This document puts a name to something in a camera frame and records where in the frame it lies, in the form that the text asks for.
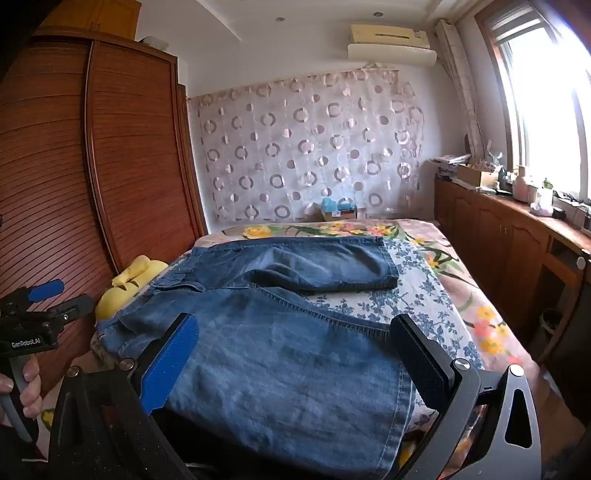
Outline wooden overhead cabinet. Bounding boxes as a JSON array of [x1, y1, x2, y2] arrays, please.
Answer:
[[39, 0, 141, 41]]

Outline open cardboard box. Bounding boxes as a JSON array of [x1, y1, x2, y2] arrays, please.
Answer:
[[457, 164, 500, 190]]

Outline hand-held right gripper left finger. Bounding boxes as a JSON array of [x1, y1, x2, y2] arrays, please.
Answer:
[[48, 313, 204, 480]]

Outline blue floral bed sheet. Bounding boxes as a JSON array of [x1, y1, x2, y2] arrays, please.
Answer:
[[159, 235, 485, 480]]

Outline wooden wardrobe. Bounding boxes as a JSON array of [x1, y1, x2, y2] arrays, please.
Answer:
[[0, 28, 208, 407]]

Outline stack of papers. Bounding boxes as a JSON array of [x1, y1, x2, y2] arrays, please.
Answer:
[[427, 154, 472, 181]]

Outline circle-patterned sheer curtain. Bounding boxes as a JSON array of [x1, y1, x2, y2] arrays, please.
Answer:
[[187, 69, 426, 229]]

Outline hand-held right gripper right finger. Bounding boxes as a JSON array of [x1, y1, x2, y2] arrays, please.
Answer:
[[390, 314, 543, 480]]

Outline person's left hand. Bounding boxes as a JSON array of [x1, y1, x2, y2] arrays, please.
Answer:
[[0, 357, 42, 428]]

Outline window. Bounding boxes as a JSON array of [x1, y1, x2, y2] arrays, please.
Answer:
[[478, 0, 591, 208]]

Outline beige window curtain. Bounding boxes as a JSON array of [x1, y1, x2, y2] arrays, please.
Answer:
[[434, 18, 485, 158]]

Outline light blue plastic bag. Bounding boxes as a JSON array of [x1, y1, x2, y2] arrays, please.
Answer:
[[320, 198, 356, 214]]

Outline pink plastic jug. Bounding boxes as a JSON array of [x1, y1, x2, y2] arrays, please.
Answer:
[[513, 165, 533, 203]]

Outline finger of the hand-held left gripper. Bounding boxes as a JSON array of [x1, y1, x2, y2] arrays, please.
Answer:
[[44, 295, 96, 334], [25, 279, 66, 304]]

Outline blue denim pants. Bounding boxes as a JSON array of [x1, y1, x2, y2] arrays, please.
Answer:
[[95, 237, 419, 480]]

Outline wall air conditioner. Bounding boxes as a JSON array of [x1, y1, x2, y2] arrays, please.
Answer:
[[346, 23, 437, 64]]

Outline yellow plush pillow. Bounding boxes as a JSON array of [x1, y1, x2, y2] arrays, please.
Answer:
[[95, 256, 171, 321]]

